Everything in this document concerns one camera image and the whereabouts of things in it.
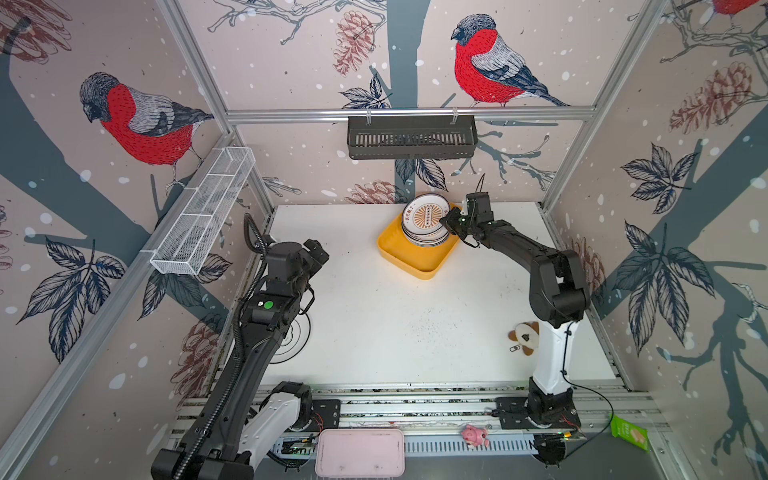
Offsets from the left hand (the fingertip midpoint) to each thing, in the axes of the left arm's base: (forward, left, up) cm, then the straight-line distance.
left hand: (308, 250), depth 74 cm
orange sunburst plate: (+27, -32, -16) cm, 45 cm away
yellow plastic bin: (+13, -33, -25) cm, 43 cm away
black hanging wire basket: (+48, -29, +2) cm, 56 cm away
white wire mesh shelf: (+10, +30, +4) cm, 32 cm away
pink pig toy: (-37, -41, -24) cm, 60 cm away
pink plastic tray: (-40, -14, -25) cm, 49 cm away
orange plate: (+19, -34, -21) cm, 45 cm away
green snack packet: (-37, -79, -25) cm, 91 cm away
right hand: (+22, -37, -13) cm, 46 cm away
